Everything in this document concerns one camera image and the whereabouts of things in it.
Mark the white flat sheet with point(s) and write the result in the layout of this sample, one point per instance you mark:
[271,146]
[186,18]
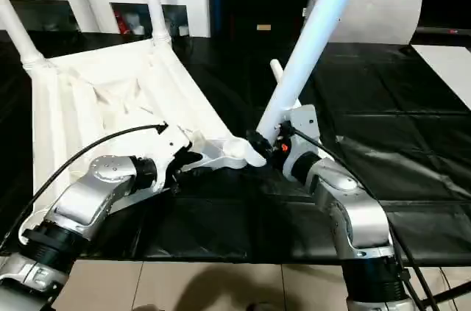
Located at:
[447,68]

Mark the grey cushion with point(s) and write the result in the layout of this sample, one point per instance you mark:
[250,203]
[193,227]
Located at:
[383,13]

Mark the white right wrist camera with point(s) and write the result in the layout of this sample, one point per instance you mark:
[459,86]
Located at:
[302,123]

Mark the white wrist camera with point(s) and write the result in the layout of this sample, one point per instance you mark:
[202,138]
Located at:
[173,149]
[302,123]

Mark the black work mat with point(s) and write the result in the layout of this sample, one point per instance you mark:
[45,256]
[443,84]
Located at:
[412,142]

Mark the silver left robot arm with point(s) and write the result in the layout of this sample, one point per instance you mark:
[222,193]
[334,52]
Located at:
[81,208]

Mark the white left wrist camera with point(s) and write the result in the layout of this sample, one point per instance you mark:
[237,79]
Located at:
[173,149]

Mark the black stand leg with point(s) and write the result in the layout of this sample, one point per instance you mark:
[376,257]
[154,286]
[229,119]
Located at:
[455,295]

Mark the small tan label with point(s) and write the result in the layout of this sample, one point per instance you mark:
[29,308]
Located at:
[263,27]

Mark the white plastic table top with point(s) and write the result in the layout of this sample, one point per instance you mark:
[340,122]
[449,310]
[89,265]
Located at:
[88,98]

